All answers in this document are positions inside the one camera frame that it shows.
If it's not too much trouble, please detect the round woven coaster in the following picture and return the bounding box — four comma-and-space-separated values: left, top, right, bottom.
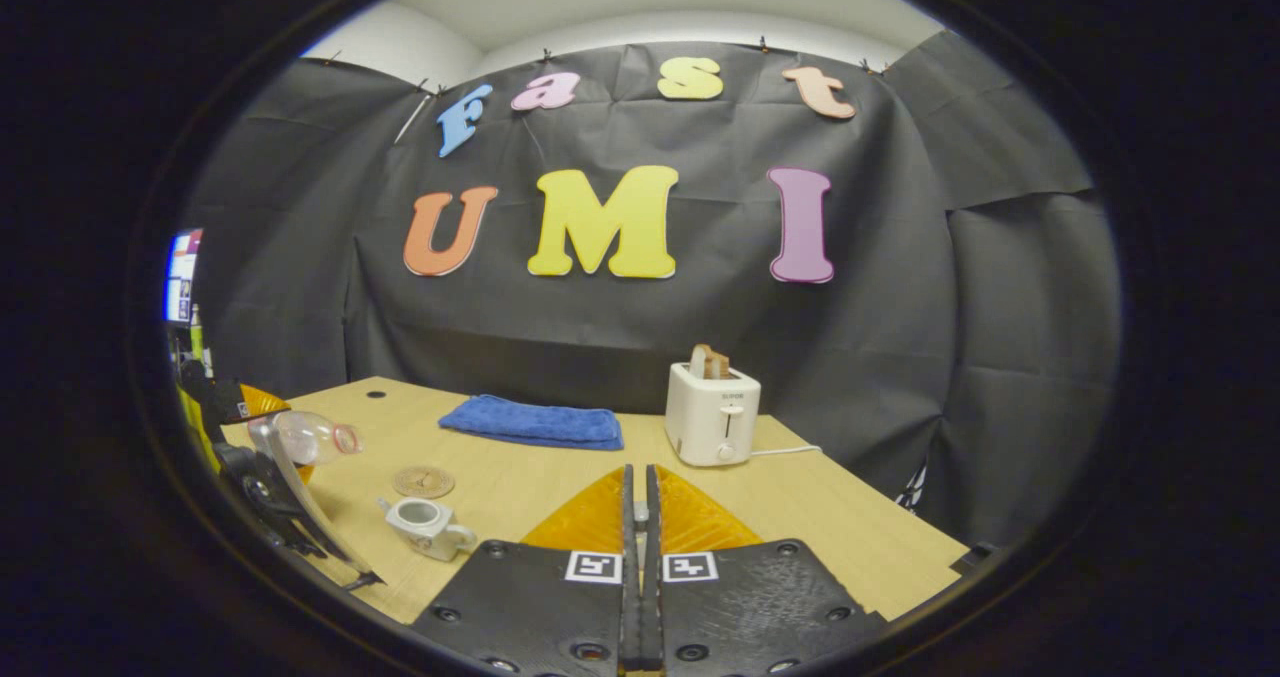
393, 466, 457, 500

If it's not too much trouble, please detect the white toaster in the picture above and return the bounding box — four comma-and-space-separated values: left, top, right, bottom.
664, 362, 762, 468

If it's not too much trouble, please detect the computer monitor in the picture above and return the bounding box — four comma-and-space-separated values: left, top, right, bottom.
164, 228, 204, 325

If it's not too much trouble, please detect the clear plastic water bottle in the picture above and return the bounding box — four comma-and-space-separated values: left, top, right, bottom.
274, 409, 364, 467

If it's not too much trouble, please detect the white ceramic teacup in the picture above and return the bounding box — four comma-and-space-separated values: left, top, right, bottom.
377, 497, 479, 562

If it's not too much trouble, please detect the blue folded towel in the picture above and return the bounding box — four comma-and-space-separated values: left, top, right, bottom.
438, 394, 625, 452

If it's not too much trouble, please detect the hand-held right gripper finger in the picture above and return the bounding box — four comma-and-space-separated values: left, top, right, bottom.
641, 464, 889, 677
410, 464, 642, 677

